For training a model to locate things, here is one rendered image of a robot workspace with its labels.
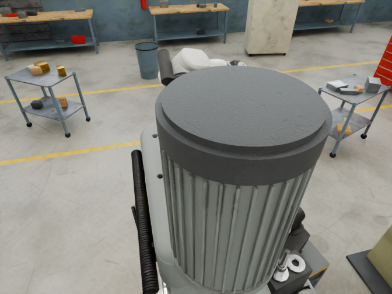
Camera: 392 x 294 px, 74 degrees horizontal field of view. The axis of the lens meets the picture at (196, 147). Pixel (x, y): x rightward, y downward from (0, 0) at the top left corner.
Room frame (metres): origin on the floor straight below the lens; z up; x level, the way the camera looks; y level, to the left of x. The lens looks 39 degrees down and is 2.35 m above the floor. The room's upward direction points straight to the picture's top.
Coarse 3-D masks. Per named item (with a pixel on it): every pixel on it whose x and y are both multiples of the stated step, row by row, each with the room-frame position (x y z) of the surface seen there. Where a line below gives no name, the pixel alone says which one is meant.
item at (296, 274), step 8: (296, 256) 0.66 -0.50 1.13; (288, 264) 0.62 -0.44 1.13; (296, 264) 0.62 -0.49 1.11; (304, 264) 0.62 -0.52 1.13; (288, 272) 0.58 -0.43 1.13; (296, 272) 0.58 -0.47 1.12; (304, 272) 0.58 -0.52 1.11; (272, 280) 0.55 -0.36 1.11; (280, 280) 0.54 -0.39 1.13; (288, 280) 0.55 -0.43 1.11; (296, 280) 0.55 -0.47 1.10; (304, 280) 0.58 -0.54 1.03; (272, 288) 0.52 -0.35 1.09; (280, 288) 0.51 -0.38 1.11; (288, 288) 0.54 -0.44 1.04; (296, 288) 0.57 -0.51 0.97
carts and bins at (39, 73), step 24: (144, 48) 5.52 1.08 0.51; (24, 72) 3.55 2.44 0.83; (48, 72) 3.55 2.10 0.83; (72, 72) 3.54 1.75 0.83; (144, 72) 5.14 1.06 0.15; (48, 96) 3.81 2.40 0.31; (336, 96) 2.85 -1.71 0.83; (360, 96) 2.84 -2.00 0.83; (384, 96) 3.08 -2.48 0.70; (336, 120) 3.11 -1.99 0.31; (360, 120) 3.11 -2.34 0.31; (336, 144) 2.67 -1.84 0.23
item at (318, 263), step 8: (304, 248) 1.11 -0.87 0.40; (312, 248) 1.11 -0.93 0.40; (304, 256) 1.05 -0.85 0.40; (312, 256) 1.05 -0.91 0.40; (320, 256) 1.05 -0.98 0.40; (312, 264) 0.98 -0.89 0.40; (320, 264) 0.98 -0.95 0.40; (328, 264) 0.98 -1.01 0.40; (312, 272) 0.92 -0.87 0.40; (320, 272) 0.97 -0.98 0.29; (312, 280) 0.94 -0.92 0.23
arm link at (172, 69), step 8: (160, 56) 0.70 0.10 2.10; (168, 56) 0.71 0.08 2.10; (176, 56) 0.71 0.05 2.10; (160, 64) 0.68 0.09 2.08; (168, 64) 0.68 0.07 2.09; (176, 64) 0.69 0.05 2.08; (160, 72) 0.66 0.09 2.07; (168, 72) 0.66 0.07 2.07; (176, 72) 0.68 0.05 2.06; (184, 72) 0.68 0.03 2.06; (160, 80) 0.72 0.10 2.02; (168, 80) 0.65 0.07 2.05
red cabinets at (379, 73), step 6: (390, 42) 4.90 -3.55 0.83; (390, 48) 4.85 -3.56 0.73; (384, 54) 4.90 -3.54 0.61; (390, 54) 4.80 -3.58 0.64; (384, 60) 4.85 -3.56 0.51; (390, 60) 4.76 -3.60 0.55; (378, 66) 4.92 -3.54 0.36; (384, 66) 4.81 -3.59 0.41; (390, 66) 4.70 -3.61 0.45; (378, 72) 4.88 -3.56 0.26; (384, 72) 4.75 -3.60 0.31; (390, 72) 4.65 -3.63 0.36; (384, 78) 4.70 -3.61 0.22; (390, 78) 4.61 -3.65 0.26; (384, 84) 4.66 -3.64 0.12; (390, 84) 4.56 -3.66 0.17
